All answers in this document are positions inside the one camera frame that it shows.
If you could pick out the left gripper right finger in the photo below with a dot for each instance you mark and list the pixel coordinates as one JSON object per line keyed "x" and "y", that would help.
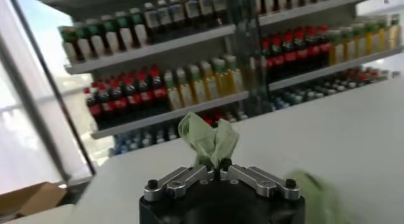
{"x": 259, "y": 181}

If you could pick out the dark tea bottle green cap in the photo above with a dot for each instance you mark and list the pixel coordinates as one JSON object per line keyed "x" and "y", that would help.
{"x": 67, "y": 45}
{"x": 110, "y": 36}
{"x": 96, "y": 39}
{"x": 139, "y": 28}
{"x": 124, "y": 33}
{"x": 82, "y": 42}

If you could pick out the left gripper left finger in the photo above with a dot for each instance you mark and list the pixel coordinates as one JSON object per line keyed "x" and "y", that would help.
{"x": 183, "y": 181}

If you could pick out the green polo shirt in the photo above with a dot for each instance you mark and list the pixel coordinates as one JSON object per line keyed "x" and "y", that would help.
{"x": 202, "y": 137}

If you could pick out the grey metal shelf rack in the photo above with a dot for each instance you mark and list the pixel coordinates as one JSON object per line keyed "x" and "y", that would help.
{"x": 151, "y": 50}
{"x": 331, "y": 68}

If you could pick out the dark bottle blue white label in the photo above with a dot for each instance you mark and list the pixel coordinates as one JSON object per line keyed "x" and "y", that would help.
{"x": 206, "y": 4}
{"x": 151, "y": 20}
{"x": 164, "y": 15}
{"x": 219, "y": 1}
{"x": 192, "y": 7}
{"x": 176, "y": 10}

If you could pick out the yellow drink bottle green label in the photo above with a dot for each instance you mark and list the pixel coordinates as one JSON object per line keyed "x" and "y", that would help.
{"x": 221, "y": 80}
{"x": 336, "y": 48}
{"x": 358, "y": 40}
{"x": 235, "y": 77}
{"x": 370, "y": 37}
{"x": 382, "y": 34}
{"x": 394, "y": 31}
{"x": 173, "y": 96}
{"x": 186, "y": 92}
{"x": 198, "y": 88}
{"x": 347, "y": 43}
{"x": 210, "y": 84}

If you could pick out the brown cardboard box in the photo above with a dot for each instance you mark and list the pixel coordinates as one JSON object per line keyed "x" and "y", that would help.
{"x": 31, "y": 198}

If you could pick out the black slanted pole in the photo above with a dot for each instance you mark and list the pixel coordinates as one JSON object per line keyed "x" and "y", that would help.
{"x": 48, "y": 77}

